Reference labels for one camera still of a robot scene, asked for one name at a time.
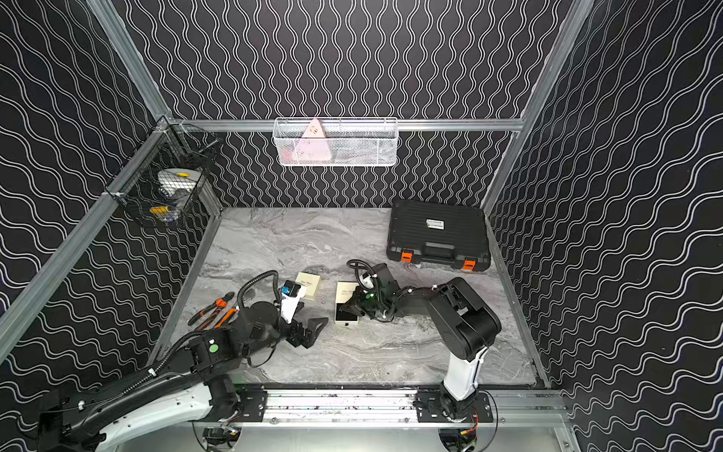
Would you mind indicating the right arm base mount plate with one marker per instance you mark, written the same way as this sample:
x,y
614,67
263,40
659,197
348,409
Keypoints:
x,y
440,407

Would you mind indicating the orange black pliers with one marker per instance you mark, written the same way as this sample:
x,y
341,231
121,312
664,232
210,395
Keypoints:
x,y
205,317

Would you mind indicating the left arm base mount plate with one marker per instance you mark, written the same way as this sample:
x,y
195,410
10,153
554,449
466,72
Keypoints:
x,y
244,406

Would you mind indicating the white wire wall basket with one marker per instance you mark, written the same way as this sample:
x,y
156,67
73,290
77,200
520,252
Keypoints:
x,y
354,142

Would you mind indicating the aluminium front rail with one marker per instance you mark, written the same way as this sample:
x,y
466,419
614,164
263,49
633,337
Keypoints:
x,y
385,408

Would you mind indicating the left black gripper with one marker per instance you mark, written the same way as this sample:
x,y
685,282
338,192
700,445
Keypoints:
x,y
297,330

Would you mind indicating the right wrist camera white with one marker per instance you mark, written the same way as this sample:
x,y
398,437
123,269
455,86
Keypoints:
x,y
367,281

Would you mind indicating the black wire corner basket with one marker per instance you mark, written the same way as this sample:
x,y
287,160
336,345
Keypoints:
x,y
163,191

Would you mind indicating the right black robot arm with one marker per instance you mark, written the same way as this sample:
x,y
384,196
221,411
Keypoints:
x,y
467,325

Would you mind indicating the black plastic tool case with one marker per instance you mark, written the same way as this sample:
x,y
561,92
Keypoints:
x,y
452,235

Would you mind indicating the orange handled adjustable wrench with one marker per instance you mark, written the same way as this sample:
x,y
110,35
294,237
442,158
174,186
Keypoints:
x,y
225,317

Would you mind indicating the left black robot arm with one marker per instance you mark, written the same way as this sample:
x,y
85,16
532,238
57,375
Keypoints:
x,y
190,383

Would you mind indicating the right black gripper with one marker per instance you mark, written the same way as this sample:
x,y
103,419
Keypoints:
x,y
355,303

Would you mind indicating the pink triangular card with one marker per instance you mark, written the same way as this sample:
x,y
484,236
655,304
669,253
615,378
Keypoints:
x,y
313,146

